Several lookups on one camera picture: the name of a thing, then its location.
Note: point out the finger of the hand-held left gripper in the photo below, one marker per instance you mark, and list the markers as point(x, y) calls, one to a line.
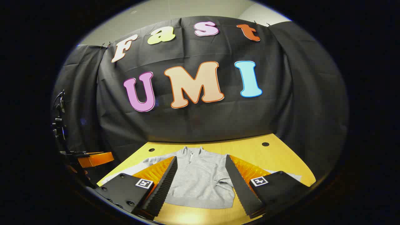
point(95, 159)

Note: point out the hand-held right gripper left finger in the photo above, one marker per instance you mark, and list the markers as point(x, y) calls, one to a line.
point(164, 184)

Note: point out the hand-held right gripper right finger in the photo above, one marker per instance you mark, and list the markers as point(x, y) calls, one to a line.
point(242, 187)

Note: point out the grey zip-neck sweater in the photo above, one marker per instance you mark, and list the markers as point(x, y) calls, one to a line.
point(201, 179)

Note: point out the black backdrop cloth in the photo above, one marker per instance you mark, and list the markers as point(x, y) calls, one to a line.
point(200, 122)

